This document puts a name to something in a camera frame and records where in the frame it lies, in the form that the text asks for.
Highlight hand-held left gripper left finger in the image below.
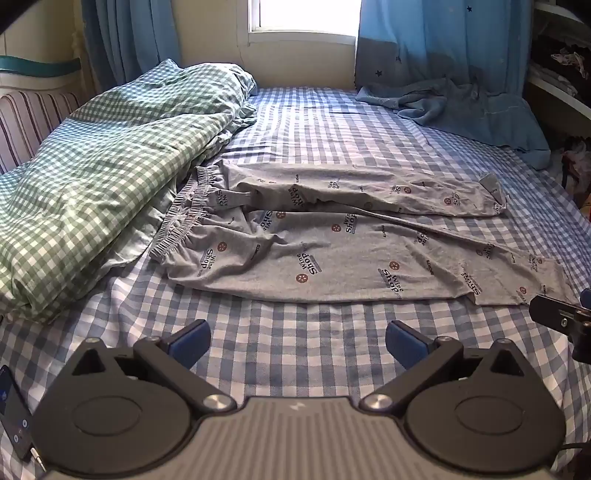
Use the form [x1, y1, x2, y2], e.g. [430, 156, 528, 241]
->
[60, 318, 238, 418]

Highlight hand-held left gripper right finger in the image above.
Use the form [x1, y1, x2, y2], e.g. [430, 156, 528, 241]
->
[360, 320, 536, 416]

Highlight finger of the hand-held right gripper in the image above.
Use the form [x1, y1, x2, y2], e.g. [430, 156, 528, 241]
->
[529, 294, 591, 330]

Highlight grey printed pants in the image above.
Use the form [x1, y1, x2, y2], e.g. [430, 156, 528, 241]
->
[148, 159, 580, 308]

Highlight blue checked bed sheet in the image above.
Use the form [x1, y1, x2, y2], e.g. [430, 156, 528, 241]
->
[0, 85, 591, 480]

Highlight black smartphone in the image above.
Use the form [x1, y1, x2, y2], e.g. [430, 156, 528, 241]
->
[0, 364, 35, 462]

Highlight green checked duvet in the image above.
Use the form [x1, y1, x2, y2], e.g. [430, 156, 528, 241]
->
[0, 60, 258, 324]

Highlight white shelf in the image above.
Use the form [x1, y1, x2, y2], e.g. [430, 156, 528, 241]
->
[526, 0, 591, 121]

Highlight floral cloth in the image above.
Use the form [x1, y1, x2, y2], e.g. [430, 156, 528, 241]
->
[550, 45, 591, 80]

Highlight striped headboard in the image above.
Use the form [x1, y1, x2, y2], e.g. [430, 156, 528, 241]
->
[0, 90, 86, 174]

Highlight blue star curtain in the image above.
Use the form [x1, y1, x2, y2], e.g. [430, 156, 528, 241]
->
[355, 0, 552, 169]

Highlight window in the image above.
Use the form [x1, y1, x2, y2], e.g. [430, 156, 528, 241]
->
[247, 0, 363, 47]

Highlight teal rail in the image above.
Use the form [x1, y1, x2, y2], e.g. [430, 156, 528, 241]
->
[0, 55, 81, 77]

